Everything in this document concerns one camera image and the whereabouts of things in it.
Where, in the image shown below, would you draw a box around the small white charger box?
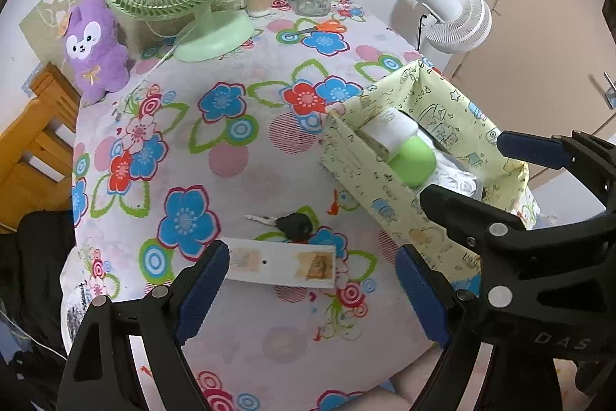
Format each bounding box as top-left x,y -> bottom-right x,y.
357,107 -> 418,162

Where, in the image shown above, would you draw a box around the white power strip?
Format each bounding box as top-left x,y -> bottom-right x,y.
223,238 -> 336,289

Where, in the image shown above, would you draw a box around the black cloth on chair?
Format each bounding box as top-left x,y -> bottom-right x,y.
1,211 -> 75,410

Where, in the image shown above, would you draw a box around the yellow patterned fabric storage box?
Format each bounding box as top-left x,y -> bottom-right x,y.
321,60 -> 540,282

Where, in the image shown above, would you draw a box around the green rounded container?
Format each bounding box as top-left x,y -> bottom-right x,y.
388,136 -> 437,188

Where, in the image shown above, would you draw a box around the beige wooden door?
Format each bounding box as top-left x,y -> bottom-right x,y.
442,0 -> 616,191

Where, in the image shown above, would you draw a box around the black car key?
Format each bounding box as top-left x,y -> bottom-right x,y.
245,213 -> 313,243

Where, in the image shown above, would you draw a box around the white standing fan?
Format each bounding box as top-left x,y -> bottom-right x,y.
415,0 -> 492,54

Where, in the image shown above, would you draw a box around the wooden chair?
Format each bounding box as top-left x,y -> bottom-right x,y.
1,62 -> 80,234

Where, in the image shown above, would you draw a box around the floral tablecloth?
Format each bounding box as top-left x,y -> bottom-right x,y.
60,0 -> 437,410

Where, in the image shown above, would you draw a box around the purple plush toy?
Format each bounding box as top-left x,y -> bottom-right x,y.
59,0 -> 129,104

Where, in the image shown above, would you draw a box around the metal door handle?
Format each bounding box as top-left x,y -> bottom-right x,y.
603,72 -> 616,111

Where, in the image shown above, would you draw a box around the orange handled scissors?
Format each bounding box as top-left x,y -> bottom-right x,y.
298,19 -> 348,34

